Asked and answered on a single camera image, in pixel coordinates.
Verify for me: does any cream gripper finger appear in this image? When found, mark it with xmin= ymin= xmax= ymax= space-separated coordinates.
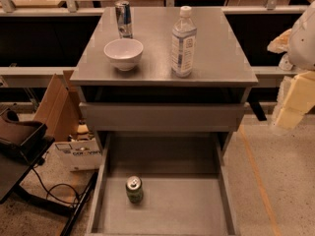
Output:
xmin=271 ymin=72 xmax=315 ymax=131

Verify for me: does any green soda can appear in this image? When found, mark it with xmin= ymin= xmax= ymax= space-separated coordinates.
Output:
xmin=125 ymin=176 xmax=144 ymax=204

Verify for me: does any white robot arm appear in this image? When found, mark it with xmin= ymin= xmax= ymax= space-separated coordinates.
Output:
xmin=267 ymin=2 xmax=315 ymax=134

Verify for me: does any grey drawer cabinet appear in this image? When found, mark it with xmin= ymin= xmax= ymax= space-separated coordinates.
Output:
xmin=71 ymin=7 xmax=258 ymax=155

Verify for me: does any open grey middle drawer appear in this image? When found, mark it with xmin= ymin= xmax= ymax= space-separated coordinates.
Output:
xmin=85 ymin=133 xmax=240 ymax=236

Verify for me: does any silver blue energy drink can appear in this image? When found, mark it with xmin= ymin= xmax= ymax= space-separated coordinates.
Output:
xmin=115 ymin=0 xmax=133 ymax=38

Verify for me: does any closed grey top drawer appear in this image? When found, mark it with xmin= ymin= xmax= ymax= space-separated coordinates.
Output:
xmin=80 ymin=102 xmax=245 ymax=132

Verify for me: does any clear plastic water bottle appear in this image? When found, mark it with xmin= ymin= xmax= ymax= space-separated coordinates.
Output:
xmin=171 ymin=6 xmax=197 ymax=78

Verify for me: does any white ceramic bowl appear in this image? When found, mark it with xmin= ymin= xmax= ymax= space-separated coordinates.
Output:
xmin=103 ymin=38 xmax=144 ymax=71

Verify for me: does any white printed cardboard box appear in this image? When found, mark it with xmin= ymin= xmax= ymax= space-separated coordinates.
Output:
xmin=54 ymin=140 xmax=102 ymax=171

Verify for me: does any brown cardboard box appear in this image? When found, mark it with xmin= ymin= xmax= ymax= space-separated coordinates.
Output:
xmin=33 ymin=70 xmax=82 ymax=142

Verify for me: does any dark brown tray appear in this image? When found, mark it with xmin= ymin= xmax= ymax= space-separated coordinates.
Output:
xmin=0 ymin=109 xmax=47 ymax=158

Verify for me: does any black side table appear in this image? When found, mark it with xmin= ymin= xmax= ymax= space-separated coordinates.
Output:
xmin=0 ymin=136 xmax=97 ymax=236

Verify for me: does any grey metal shelf rail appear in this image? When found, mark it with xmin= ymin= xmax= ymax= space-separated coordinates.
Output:
xmin=0 ymin=66 xmax=302 ymax=88

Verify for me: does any black cable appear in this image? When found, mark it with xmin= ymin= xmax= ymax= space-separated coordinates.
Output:
xmin=31 ymin=150 xmax=92 ymax=208

